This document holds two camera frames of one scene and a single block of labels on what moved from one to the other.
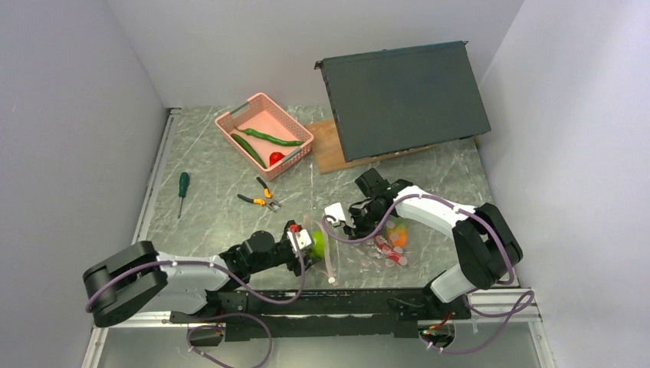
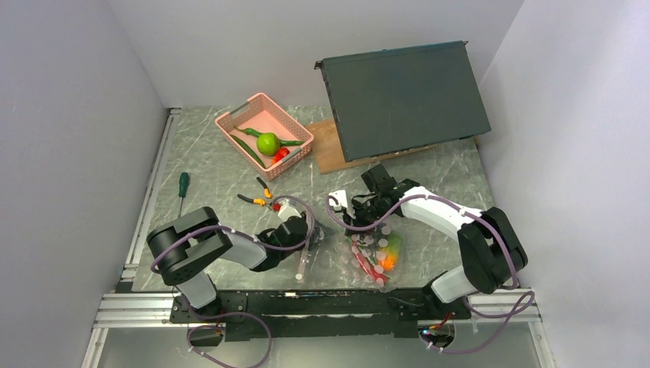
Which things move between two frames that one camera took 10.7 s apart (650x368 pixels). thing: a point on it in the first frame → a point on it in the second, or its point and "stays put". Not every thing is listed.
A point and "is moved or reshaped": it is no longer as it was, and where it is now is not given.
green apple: x=318 y=248 → x=267 y=143
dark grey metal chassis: x=405 y=100 stays put
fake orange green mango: x=398 y=234 → x=388 y=257
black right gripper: x=357 y=231 stays put
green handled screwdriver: x=184 y=180 stays put
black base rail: x=391 y=313 stays put
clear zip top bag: x=339 y=256 is moved or reshaped
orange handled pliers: x=265 y=202 stays put
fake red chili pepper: x=385 y=248 → x=368 y=267
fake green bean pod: x=268 y=137 stays put
